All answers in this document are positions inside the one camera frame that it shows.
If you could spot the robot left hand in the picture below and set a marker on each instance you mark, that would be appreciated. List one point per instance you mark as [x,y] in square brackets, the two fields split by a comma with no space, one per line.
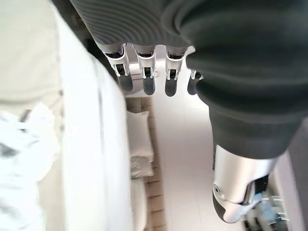
[240,60]

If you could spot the white pillow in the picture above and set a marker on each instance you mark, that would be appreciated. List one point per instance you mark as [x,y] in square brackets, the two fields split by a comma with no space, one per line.
[139,134]
[142,168]

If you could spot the white bed with sheet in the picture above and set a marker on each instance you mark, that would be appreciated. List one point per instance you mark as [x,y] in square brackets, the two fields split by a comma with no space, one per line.
[91,134]

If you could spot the white crumpled garment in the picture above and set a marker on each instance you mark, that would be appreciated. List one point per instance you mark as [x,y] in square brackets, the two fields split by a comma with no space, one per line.
[21,149]

